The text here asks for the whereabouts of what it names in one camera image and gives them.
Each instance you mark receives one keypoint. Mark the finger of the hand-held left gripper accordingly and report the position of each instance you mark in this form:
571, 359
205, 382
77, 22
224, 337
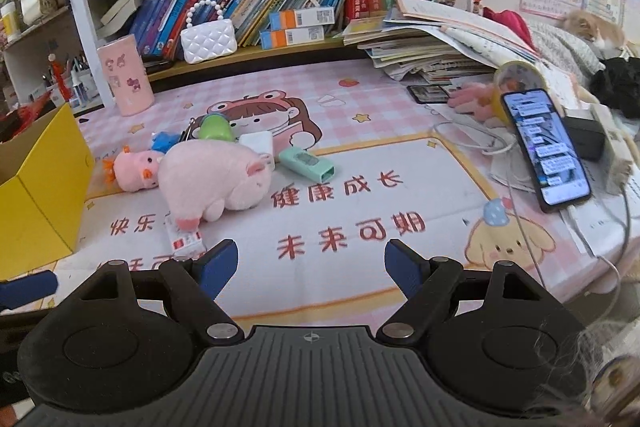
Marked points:
27, 288

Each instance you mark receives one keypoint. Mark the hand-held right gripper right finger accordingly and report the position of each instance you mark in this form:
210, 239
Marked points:
402, 267

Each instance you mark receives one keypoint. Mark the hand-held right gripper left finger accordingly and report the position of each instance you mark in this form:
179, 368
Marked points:
222, 264

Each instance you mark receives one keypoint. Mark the pink pig plush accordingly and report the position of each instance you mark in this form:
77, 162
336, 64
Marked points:
210, 177

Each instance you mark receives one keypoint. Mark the yellow cardboard box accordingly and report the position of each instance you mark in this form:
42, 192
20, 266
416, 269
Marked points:
45, 192

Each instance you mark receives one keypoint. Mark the white power bank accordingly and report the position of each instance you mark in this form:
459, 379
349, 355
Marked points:
257, 142

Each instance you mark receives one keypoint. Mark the mint green device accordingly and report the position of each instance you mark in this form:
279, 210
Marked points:
305, 161

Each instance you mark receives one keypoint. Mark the small blue toy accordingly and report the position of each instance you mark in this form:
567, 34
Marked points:
165, 142

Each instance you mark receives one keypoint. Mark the white red packet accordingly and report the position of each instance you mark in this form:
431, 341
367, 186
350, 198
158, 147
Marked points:
185, 242

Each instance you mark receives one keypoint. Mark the small pink plush toy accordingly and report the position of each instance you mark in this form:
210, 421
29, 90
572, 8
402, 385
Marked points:
135, 169

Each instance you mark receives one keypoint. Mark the green toy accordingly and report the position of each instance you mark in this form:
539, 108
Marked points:
215, 128

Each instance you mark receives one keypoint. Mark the pink printed desk mat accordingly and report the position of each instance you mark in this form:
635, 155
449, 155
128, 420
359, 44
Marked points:
360, 122

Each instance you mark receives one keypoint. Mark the red round tray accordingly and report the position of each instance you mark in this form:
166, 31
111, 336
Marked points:
25, 117

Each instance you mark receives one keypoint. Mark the dark smartphone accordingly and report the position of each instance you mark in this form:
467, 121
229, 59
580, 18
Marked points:
428, 93

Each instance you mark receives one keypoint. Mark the pink plush glove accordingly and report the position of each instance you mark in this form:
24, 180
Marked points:
472, 104

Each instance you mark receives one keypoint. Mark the lit smartphone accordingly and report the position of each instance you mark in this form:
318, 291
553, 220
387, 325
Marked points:
545, 152

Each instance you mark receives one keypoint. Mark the red figure pen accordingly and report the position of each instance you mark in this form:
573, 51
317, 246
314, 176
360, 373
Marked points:
59, 79

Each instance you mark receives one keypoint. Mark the pink printed tumbler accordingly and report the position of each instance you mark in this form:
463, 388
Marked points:
125, 77

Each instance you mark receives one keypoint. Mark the grey fluffy fur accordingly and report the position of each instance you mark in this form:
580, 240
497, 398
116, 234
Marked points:
600, 357

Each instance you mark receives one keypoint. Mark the yellow tape roll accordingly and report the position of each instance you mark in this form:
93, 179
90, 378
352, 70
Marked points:
520, 79

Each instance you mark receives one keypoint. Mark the black power adapter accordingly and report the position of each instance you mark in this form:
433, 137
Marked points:
585, 139

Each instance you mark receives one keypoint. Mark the white quilted pearl handbag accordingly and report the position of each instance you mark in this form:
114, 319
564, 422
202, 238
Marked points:
207, 39

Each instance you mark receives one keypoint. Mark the stack of papers and booklets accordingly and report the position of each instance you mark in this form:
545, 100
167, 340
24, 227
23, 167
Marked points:
430, 42

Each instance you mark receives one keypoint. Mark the orange blue carton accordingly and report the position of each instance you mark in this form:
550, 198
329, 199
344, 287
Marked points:
292, 37
302, 18

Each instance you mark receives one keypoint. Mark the white power strip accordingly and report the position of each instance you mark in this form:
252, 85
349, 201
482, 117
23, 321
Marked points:
612, 147

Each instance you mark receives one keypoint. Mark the row of blue books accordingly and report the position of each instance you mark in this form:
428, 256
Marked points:
165, 17

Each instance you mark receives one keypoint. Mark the yellow white bottle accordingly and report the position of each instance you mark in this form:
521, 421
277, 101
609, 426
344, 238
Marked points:
9, 24

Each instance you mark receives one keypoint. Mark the red cloth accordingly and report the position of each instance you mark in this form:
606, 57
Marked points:
510, 24

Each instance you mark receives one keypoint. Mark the grey knitted blanket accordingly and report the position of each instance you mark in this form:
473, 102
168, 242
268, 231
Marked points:
565, 52

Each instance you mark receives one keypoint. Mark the black cloth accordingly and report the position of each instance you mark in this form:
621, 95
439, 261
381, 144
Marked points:
620, 84

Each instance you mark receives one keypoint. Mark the orange white cat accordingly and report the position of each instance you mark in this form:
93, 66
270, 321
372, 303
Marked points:
595, 29

